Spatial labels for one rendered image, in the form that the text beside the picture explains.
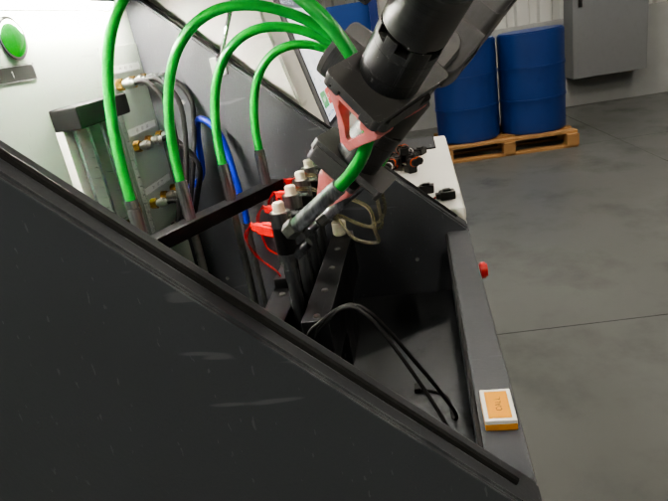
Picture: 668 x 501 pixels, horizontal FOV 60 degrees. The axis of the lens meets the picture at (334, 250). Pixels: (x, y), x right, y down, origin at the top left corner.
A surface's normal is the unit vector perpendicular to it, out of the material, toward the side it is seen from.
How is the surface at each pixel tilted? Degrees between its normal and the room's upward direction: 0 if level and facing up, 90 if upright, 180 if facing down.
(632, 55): 90
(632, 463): 0
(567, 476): 0
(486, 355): 0
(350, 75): 50
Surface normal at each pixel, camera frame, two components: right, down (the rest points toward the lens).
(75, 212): 0.54, -0.75
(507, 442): -0.16, -0.92
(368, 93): 0.28, -0.41
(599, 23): -0.04, 0.37
